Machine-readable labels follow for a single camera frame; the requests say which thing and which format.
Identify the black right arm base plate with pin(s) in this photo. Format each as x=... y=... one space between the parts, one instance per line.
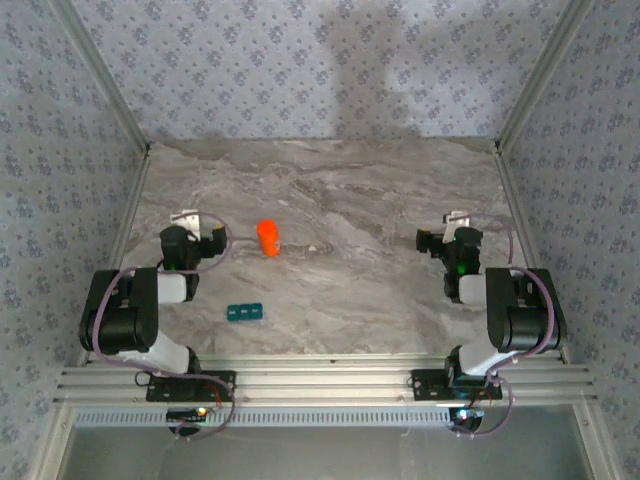
x=430 y=385

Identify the orange pill bottle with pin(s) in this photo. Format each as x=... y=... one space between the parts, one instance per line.
x=269 y=239

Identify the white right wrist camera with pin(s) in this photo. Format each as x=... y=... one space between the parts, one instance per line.
x=456 y=218

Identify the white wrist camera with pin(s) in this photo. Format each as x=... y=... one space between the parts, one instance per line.
x=185 y=220
x=456 y=218

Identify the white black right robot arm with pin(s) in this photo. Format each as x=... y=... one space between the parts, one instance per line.
x=525 y=325

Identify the aluminium front rail frame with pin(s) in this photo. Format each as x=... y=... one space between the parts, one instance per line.
x=325 y=382

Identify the controller board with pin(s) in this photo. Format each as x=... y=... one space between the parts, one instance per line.
x=187 y=414
x=467 y=415

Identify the aluminium corner post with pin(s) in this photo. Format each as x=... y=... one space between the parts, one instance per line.
x=100 y=75
x=545 y=75

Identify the left controller board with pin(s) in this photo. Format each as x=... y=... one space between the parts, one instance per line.
x=187 y=414

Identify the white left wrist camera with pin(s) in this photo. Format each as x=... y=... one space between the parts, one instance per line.
x=185 y=220

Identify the right controller board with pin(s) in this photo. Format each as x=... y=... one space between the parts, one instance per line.
x=467 y=415

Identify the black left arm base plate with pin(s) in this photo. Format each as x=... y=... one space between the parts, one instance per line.
x=200 y=390

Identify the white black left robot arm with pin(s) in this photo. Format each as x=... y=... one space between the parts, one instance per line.
x=120 y=325

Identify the teal pill organizer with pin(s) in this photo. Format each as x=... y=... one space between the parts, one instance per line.
x=245 y=312

